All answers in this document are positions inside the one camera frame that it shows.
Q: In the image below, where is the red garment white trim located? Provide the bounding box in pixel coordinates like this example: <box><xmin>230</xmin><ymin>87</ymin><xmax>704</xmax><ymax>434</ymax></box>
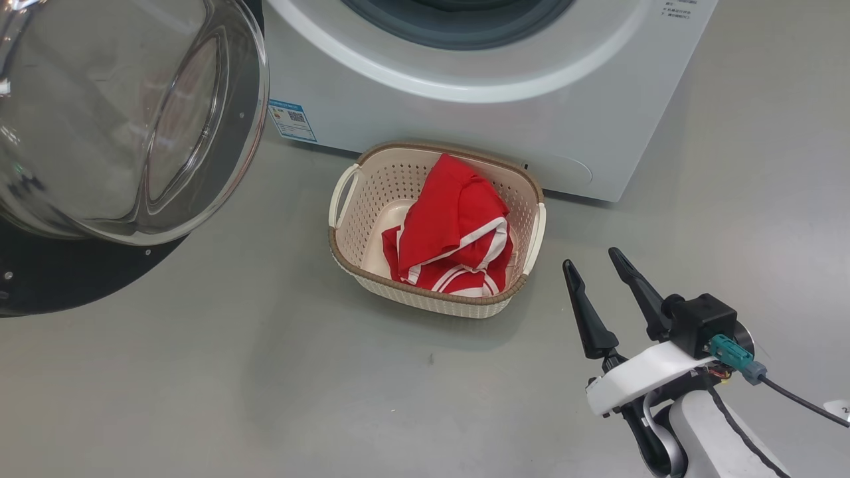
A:
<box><xmin>397</xmin><ymin>154</ymin><xmax>513</xmax><ymax>286</ymax></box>
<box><xmin>382</xmin><ymin>226</ymin><xmax>513</xmax><ymax>297</ymax></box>

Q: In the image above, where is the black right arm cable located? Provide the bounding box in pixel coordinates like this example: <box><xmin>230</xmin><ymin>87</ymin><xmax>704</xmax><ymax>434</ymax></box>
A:
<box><xmin>707</xmin><ymin>388</ymin><xmax>788</xmax><ymax>478</ymax></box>

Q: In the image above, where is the blue energy label sticker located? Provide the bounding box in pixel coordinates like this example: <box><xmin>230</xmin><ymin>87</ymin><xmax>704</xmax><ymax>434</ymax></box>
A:
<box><xmin>268</xmin><ymin>100</ymin><xmax>318</xmax><ymax>143</ymax></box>

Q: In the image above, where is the teal right connector with cable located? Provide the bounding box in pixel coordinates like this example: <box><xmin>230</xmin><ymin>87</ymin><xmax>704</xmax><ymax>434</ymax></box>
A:
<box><xmin>707</xmin><ymin>334</ymin><xmax>850</xmax><ymax>429</ymax></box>

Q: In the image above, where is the round glass washing machine door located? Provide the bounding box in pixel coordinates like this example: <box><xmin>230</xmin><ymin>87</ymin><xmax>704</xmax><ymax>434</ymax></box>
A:
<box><xmin>0</xmin><ymin>0</ymin><xmax>270</xmax><ymax>318</ymax></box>

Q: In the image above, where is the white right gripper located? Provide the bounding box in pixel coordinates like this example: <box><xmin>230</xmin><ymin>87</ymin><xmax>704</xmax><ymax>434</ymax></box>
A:
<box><xmin>562</xmin><ymin>248</ymin><xmax>715</xmax><ymax>418</ymax></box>

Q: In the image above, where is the white washing machine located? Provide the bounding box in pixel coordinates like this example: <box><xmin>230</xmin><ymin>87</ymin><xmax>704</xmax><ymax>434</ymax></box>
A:
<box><xmin>262</xmin><ymin>0</ymin><xmax>722</xmax><ymax>203</ymax></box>

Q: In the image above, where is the cream perforated laundry basket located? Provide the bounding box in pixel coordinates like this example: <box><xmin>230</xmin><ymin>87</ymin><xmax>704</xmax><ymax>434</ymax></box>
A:
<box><xmin>328</xmin><ymin>141</ymin><xmax>548</xmax><ymax>319</ymax></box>

